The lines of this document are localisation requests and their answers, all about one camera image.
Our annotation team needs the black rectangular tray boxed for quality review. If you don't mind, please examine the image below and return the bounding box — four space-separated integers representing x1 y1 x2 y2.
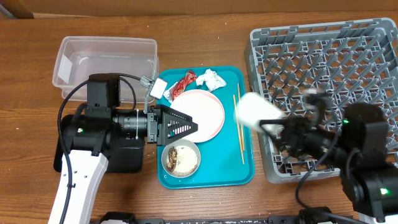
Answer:
53 114 146 173

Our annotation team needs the brown food scrap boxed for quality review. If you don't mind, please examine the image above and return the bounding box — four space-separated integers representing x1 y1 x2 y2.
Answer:
167 147 178 172

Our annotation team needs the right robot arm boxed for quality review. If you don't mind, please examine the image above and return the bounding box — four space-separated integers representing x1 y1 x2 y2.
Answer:
259 103 397 223

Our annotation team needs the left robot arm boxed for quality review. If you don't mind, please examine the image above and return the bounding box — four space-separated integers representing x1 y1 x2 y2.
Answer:
49 73 198 223

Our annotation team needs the crumpled white napkin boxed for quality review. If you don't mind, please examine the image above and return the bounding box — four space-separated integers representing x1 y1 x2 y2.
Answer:
195 68 226 92

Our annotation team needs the pink round plate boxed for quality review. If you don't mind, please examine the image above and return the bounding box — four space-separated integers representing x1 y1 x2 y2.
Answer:
170 90 225 143

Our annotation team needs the teal serving tray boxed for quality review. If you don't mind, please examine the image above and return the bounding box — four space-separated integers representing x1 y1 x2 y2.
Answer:
157 66 255 189

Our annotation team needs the red snack wrapper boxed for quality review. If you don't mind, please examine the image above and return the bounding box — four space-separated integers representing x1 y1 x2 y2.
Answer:
164 70 197 102

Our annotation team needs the small grey bowl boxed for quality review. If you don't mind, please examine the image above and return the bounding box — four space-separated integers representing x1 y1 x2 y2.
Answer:
160 139 201 179

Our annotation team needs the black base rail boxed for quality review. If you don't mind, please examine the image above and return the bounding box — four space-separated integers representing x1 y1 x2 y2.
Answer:
90 205 355 224

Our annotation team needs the grey dishwasher rack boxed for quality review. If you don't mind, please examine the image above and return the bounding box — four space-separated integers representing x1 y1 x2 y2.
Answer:
244 17 398 184

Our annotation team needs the left wooden chopstick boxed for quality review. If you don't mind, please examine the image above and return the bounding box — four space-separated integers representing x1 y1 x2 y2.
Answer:
233 95 245 165

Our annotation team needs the white cup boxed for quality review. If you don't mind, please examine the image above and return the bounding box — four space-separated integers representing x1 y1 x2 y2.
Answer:
235 92 286 136

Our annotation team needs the clear plastic bin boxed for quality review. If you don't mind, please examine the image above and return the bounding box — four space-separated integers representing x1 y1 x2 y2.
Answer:
52 36 159 98

